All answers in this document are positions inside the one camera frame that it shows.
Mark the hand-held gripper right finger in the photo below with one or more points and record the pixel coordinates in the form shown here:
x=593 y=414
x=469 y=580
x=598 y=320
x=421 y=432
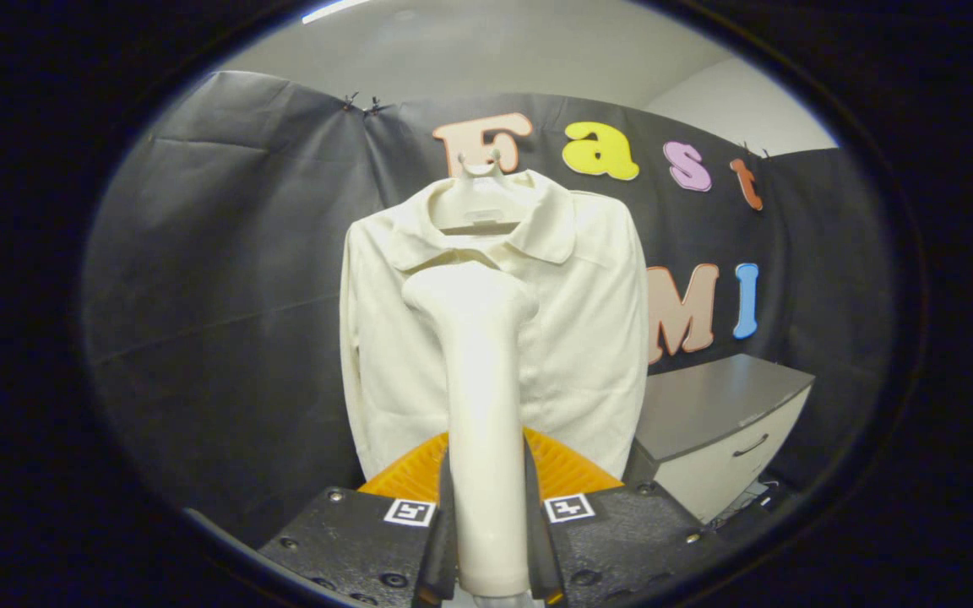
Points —
x=622 y=540

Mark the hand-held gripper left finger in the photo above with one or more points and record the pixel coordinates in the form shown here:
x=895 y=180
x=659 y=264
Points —
x=360 y=545

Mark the white garment steamer head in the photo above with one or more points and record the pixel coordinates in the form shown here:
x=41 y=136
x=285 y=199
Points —
x=482 y=405

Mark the cream button-up shirt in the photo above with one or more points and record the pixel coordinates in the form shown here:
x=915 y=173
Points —
x=579 y=338

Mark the grey-topped white cabinet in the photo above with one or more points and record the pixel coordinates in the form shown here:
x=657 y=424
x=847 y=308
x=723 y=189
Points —
x=714 y=405

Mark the white plastic hanger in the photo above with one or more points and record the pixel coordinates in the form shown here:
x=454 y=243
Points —
x=478 y=207

